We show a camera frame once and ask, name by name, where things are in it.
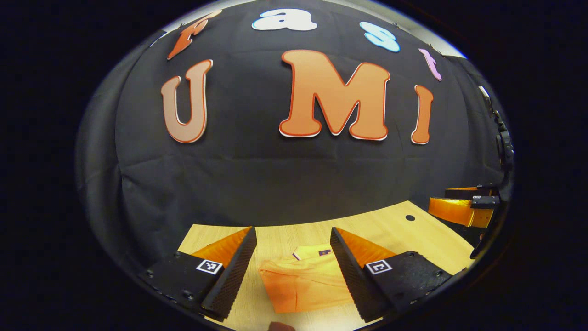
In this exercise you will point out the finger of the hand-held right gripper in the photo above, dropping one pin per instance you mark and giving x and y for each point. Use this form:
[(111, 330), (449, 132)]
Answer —
[(484, 201), (482, 191)]

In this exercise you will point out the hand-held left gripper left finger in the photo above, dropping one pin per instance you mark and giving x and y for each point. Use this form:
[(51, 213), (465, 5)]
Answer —
[(234, 280)]

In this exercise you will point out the orange T-shirt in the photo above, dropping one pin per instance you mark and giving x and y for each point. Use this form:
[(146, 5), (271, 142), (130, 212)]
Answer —
[(303, 285)]

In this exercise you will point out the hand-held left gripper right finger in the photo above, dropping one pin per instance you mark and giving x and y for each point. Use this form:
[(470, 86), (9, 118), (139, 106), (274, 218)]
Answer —
[(351, 280)]

